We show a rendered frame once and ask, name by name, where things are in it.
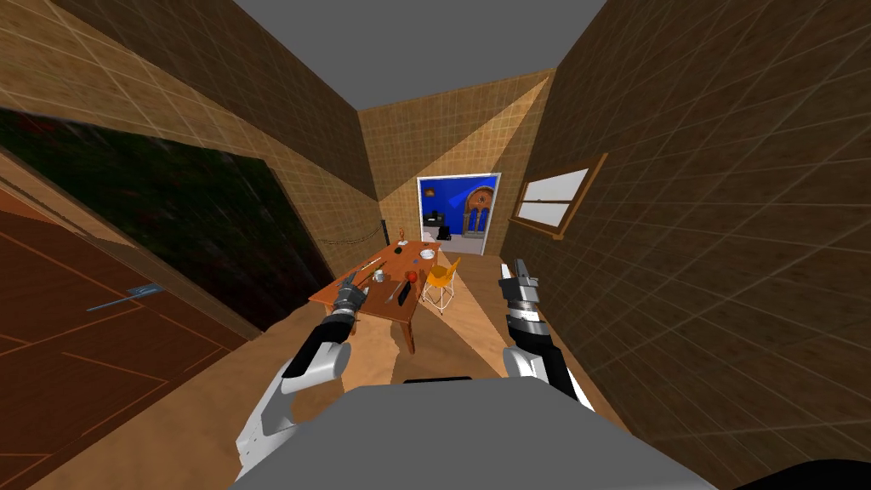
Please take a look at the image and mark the blue-grey door handle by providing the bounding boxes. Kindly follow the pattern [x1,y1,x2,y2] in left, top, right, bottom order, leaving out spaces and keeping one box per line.
[86,282,165,314]

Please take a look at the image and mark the dark green wall picture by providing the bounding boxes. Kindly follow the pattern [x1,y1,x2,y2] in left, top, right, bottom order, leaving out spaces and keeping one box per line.
[0,107,336,333]

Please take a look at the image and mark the white framed doorway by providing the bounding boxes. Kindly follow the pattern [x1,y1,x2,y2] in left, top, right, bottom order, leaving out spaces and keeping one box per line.
[416,172,503,257]

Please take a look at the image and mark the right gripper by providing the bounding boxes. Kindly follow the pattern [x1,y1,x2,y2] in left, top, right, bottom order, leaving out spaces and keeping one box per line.
[499,258,541,307]

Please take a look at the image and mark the brown panelled door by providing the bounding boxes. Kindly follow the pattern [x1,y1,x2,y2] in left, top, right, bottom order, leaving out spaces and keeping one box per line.
[0,185,250,490]

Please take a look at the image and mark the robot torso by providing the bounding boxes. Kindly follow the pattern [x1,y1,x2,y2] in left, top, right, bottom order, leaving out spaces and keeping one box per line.
[230,375,717,490]

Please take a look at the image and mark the brown wooden table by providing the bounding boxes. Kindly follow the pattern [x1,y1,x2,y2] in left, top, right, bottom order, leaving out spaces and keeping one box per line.
[309,239,443,356]

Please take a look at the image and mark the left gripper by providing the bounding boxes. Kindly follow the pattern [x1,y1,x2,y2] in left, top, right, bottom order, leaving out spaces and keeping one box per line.
[333,271,370,315]

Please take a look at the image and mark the wooden framed window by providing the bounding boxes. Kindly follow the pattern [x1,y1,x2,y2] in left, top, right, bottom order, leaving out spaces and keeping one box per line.
[508,152,610,242]

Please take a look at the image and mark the yellow chair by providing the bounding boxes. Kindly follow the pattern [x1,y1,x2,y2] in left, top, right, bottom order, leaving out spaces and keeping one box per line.
[421,256,464,316]

